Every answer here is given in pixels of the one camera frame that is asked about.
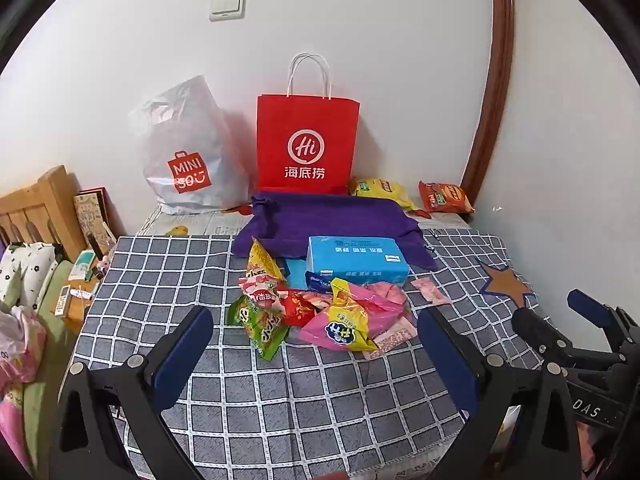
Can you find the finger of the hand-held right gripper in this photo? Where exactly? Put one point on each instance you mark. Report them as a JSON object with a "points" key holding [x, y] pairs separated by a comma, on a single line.
{"points": [[592, 307], [540, 332]]}

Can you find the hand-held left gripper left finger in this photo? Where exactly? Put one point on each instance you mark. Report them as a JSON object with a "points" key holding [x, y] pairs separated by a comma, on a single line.
{"points": [[184, 355]]}

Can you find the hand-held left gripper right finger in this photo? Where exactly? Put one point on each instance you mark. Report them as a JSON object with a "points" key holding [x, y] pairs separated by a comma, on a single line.
{"points": [[450, 360]]}

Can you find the small pink candy packet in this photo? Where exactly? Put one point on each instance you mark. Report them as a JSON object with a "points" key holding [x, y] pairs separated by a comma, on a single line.
{"points": [[431, 291]]}

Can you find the green snack packet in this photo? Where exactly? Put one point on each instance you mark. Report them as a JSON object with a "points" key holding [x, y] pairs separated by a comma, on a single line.
{"points": [[255, 325]]}

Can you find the pink snack packet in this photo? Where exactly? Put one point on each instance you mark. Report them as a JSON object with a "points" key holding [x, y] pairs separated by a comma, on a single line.
{"points": [[387, 300]]}

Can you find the red pink candy strip pack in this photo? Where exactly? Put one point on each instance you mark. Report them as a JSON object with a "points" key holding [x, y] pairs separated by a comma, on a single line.
{"points": [[260, 290]]}

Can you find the pink yellow snack bag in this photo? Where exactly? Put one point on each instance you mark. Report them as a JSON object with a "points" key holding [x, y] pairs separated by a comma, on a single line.
{"points": [[340, 330]]}

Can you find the yellow triangular snack packet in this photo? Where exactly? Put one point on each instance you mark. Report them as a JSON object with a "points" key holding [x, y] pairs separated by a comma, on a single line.
{"points": [[262, 260]]}

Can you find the dark blue snack packet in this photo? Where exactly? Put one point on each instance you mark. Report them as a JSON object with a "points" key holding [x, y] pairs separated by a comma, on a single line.
{"points": [[320, 280]]}

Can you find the pale pink speckled packet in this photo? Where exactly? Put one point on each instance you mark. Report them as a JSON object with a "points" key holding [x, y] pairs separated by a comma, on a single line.
{"points": [[397, 337]]}

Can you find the grey checked cloth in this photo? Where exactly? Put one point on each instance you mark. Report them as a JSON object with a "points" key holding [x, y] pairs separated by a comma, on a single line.
{"points": [[160, 280]]}

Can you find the red snack packet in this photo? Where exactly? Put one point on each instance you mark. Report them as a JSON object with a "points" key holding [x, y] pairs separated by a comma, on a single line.
{"points": [[299, 307]]}

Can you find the white remote control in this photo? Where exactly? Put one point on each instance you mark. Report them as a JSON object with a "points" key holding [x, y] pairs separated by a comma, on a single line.
{"points": [[63, 301]]}

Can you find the white printed cloth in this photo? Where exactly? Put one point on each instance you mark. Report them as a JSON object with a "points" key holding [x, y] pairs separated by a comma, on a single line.
{"points": [[200, 222]]}

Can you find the light blue packet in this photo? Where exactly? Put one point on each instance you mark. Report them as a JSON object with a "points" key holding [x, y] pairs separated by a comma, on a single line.
{"points": [[295, 274]]}

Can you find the blue tissue pack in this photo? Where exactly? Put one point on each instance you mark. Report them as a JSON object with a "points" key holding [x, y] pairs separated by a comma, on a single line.
{"points": [[357, 257]]}

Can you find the small red packet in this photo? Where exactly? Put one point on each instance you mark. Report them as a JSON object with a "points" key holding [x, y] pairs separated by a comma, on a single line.
{"points": [[421, 213]]}

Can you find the orange chip bag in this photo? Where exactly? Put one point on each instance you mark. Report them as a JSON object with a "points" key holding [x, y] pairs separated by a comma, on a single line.
{"points": [[445, 197]]}

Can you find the pink plastic bag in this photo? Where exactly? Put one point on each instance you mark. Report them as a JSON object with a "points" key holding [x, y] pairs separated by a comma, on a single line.
{"points": [[17, 350]]}

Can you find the floral pillow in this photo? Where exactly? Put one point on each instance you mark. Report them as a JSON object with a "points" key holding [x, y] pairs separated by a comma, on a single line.
{"points": [[27, 270]]}

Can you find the yellow chip bag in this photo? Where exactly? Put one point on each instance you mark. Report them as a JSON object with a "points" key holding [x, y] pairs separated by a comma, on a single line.
{"points": [[380, 190]]}

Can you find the purple cloth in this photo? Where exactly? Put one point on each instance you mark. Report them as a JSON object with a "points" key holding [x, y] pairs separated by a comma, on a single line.
{"points": [[325, 217]]}

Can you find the wooden headboard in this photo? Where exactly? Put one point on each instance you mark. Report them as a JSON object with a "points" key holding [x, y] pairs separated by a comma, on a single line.
{"points": [[45, 210]]}

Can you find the white plastic shopping bag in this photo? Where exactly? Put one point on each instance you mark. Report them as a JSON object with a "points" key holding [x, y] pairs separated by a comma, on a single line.
{"points": [[190, 150]]}

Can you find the red paper bag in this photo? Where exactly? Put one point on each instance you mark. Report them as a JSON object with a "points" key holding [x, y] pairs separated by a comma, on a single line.
{"points": [[307, 145]]}

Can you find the brown wooden door frame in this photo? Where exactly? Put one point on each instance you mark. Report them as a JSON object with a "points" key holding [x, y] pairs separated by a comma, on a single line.
{"points": [[492, 85]]}

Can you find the white light switch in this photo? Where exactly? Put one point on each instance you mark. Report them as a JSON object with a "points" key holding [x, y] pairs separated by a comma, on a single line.
{"points": [[227, 6]]}

